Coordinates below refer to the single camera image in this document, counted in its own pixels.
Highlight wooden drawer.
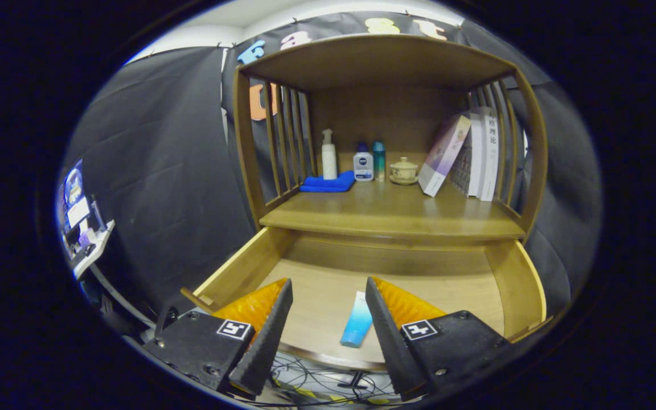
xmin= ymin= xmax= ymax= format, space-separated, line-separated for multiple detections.
xmin=180 ymin=225 xmax=554 ymax=372

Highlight wooden countertop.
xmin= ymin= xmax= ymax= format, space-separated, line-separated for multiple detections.
xmin=259 ymin=177 xmax=527 ymax=240

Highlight white book black lettering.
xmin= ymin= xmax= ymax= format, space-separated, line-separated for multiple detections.
xmin=479 ymin=106 xmax=501 ymax=202

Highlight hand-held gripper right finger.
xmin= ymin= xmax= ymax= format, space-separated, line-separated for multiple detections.
xmin=365 ymin=276 xmax=511 ymax=402

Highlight teal bottle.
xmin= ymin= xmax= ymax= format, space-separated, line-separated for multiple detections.
xmin=373 ymin=141 xmax=387 ymax=182

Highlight purple and white book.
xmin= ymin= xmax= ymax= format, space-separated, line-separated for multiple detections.
xmin=418 ymin=115 xmax=472 ymax=198

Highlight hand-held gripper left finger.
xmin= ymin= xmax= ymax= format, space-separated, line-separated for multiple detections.
xmin=145 ymin=278 xmax=294 ymax=396

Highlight blue gradient tube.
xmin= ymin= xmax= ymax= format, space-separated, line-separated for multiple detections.
xmin=340 ymin=290 xmax=374 ymax=348

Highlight white lotion bottle blue cap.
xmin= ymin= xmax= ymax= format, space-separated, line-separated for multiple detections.
xmin=353 ymin=142 xmax=375 ymax=182

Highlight plain white book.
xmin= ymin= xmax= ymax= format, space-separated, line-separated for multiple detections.
xmin=466 ymin=111 xmax=485 ymax=199

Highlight white pump bottle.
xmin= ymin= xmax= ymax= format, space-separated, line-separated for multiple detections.
xmin=321 ymin=129 xmax=338 ymax=181

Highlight black backdrop cloth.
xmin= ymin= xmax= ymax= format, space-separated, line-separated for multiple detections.
xmin=60 ymin=9 xmax=602 ymax=337

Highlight blue folded cloth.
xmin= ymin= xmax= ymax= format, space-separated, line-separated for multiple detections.
xmin=300 ymin=170 xmax=356 ymax=193

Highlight white desk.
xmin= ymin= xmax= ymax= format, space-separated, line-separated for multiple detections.
xmin=72 ymin=219 xmax=116 ymax=281

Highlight grey patterned book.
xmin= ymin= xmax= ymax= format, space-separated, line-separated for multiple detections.
xmin=450 ymin=134 xmax=473 ymax=195

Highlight beige lidded teacup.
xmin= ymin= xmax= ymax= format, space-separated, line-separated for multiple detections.
xmin=389 ymin=157 xmax=419 ymax=186

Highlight black floor cables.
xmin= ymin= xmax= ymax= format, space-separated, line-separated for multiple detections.
xmin=271 ymin=352 xmax=403 ymax=406

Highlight wooden cabinet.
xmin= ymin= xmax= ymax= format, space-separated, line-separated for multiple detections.
xmin=232 ymin=34 xmax=550 ymax=251

